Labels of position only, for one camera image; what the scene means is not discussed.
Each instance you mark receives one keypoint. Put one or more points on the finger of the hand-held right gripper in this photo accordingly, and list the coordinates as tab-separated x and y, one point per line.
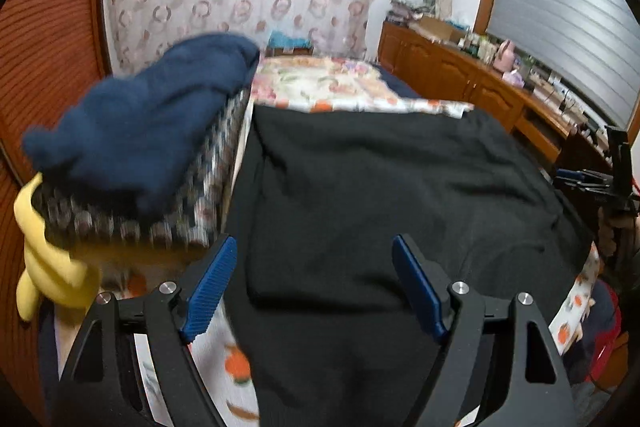
597	190
575	175

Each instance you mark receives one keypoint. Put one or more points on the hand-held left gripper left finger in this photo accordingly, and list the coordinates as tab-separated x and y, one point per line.
210	292

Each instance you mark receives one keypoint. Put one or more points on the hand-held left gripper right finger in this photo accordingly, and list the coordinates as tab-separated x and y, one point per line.
420	292

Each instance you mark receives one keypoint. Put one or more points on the black printed t-shirt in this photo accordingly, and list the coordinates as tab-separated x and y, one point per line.
375	187

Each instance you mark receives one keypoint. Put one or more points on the patterned pillow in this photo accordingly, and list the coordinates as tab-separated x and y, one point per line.
200	207

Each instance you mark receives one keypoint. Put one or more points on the pale purple tissue holder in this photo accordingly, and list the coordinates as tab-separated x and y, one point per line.
512	78

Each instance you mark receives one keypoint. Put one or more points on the grey window blind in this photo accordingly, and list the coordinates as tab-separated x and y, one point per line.
560	17

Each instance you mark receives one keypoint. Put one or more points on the wooden sideboard cabinet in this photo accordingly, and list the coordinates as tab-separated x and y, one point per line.
450	72

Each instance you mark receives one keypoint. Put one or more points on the yellow plush toy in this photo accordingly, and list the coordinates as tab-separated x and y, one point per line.
45	267

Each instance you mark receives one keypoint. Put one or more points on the navy fleece cloth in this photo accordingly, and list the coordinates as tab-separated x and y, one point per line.
150	122

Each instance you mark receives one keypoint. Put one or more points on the navy blanket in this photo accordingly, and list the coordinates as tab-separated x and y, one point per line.
400	84

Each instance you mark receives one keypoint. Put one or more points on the open cardboard box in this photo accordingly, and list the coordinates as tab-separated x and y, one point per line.
435	28

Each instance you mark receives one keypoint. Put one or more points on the floral bed sheet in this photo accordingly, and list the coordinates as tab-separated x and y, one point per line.
320	82

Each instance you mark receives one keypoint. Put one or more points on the stack of folded fabrics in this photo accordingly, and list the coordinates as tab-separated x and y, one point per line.
406	11

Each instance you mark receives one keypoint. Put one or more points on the cardboard box with blue cloth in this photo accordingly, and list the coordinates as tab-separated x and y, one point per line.
287	43

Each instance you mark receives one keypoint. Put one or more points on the wooden louvered wardrobe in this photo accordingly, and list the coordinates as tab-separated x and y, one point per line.
50	57

